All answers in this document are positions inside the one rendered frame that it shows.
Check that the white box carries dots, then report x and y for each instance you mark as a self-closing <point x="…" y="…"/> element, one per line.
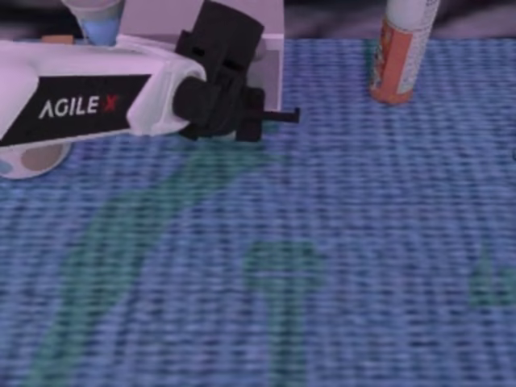
<point x="271" y="68"/>

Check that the small orange block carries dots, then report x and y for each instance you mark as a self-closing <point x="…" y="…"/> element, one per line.
<point x="58" y="39"/>

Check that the blue translucent cup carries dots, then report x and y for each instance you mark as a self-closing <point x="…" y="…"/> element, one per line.
<point x="98" y="20"/>

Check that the white round paint palette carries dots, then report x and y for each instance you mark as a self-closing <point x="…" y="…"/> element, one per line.
<point x="36" y="159"/>

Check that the orange and white bottle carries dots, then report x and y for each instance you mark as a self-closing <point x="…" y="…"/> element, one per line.
<point x="397" y="56"/>

